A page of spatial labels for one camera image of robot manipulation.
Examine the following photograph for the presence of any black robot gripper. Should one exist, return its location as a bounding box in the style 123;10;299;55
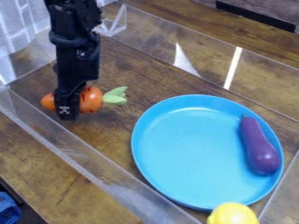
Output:
50;31;100;121

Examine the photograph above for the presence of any orange toy carrot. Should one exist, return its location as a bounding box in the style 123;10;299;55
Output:
40;85;128;115

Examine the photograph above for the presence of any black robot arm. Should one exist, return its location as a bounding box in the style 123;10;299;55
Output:
43;0;102;120

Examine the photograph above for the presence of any blue round plate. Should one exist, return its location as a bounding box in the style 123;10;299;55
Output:
131;94;283;210

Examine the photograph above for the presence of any blue plastic object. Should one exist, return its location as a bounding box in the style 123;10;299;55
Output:
0;192;23;224

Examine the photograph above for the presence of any purple toy eggplant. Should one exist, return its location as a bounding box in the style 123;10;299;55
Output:
239;114;282;175

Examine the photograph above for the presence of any yellow toy fruit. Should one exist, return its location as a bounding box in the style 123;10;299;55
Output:
207;202;259;224

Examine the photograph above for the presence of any clear acrylic enclosure wall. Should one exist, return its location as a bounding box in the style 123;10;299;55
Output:
0;0;299;224

